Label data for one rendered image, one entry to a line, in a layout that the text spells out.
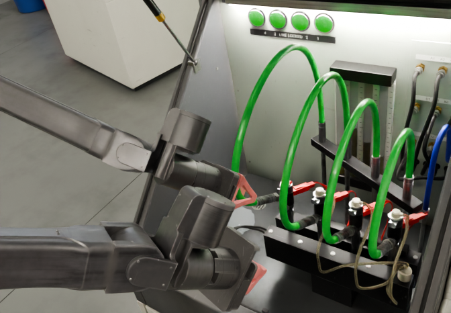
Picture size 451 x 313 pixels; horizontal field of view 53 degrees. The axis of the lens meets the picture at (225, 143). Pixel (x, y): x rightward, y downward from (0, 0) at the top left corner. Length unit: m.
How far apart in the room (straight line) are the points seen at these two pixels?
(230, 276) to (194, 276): 0.07
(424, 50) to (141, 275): 0.76
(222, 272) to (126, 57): 3.30
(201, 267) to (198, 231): 0.05
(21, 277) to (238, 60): 0.92
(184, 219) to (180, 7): 3.55
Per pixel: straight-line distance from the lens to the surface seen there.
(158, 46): 3.97
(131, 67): 3.86
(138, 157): 0.73
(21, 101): 0.84
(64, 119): 0.80
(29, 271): 0.51
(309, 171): 1.38
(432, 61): 1.07
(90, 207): 2.93
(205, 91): 1.22
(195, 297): 1.08
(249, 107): 0.80
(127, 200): 2.86
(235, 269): 0.63
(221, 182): 0.78
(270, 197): 0.96
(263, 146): 1.41
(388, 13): 1.02
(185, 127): 0.73
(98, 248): 0.51
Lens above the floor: 1.81
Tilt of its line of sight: 36 degrees down
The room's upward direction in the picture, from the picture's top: 11 degrees counter-clockwise
